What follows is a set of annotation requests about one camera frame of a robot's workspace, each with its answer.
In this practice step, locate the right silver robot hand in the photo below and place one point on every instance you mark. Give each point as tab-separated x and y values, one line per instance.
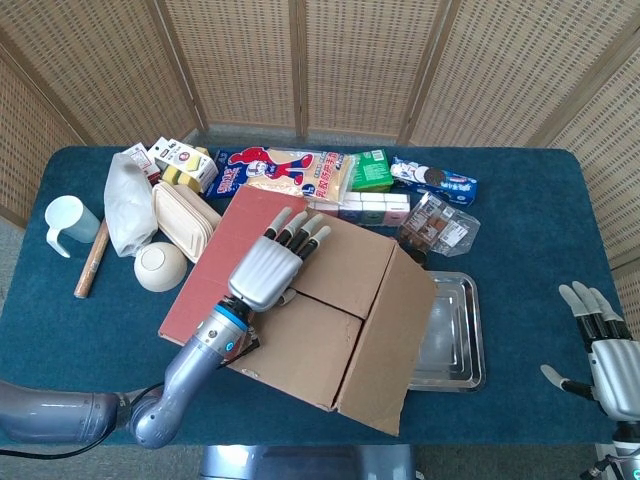
617	380

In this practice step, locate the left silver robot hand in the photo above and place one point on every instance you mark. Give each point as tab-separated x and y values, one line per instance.
265	275

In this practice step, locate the red cardboard box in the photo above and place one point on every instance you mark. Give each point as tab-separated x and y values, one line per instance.
345	270

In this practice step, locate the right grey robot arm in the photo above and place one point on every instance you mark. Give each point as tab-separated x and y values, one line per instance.
627	450

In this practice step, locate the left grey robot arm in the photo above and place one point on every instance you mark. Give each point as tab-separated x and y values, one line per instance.
195	360

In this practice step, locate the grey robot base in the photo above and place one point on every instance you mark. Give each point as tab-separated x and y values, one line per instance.
310	462

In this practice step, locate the beige lunch container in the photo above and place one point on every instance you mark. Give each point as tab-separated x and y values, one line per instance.
182	220

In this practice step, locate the clear plastic pastry box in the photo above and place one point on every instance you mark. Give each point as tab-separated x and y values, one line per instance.
435	225

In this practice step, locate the blue cookie package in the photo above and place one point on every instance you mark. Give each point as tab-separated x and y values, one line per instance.
440	182

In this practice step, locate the beige bowl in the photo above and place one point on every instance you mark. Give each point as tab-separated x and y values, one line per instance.
160	267

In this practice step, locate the latex gloves package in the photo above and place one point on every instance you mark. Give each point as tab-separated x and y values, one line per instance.
290	172

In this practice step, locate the pastel tissue multipack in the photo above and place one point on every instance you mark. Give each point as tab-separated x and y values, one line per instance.
375	207

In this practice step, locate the yellow sponge pack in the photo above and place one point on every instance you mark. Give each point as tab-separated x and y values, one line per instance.
187	162

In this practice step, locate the green snack pack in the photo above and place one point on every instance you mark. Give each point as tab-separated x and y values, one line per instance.
372	170

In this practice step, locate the white plastic bag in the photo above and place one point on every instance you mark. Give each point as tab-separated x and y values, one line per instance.
127	205

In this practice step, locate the stainless steel tray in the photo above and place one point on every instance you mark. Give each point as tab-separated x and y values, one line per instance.
460	340

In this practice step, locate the small red white carton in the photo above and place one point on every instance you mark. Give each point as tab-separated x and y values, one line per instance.
142	160

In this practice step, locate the wooden rolling pin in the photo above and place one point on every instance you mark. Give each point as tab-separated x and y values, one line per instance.
92	260

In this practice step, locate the light blue mug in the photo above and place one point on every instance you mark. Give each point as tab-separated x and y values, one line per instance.
67	217

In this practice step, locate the bamboo folding screen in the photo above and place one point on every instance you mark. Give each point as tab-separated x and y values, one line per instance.
365	65

